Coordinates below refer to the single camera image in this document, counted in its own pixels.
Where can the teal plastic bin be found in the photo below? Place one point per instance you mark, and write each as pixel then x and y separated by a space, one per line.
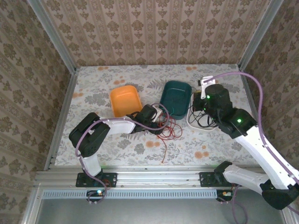
pixel 175 93

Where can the white plastic bin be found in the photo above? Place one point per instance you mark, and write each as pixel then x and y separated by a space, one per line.
pixel 201 129

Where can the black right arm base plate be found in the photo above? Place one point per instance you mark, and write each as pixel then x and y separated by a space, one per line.
pixel 206 179

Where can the aluminium frame post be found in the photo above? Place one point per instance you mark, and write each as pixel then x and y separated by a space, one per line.
pixel 257 35
pixel 53 35

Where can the small black controller board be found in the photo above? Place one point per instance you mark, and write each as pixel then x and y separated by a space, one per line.
pixel 225 194
pixel 93 194

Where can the orange plastic bin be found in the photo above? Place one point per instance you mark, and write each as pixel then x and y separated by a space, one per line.
pixel 123 98

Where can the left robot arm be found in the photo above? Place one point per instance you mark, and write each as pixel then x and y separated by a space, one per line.
pixel 93 130

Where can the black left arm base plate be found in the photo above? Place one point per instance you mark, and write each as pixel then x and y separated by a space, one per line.
pixel 109 179

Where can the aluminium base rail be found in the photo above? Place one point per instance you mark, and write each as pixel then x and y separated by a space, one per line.
pixel 158 177

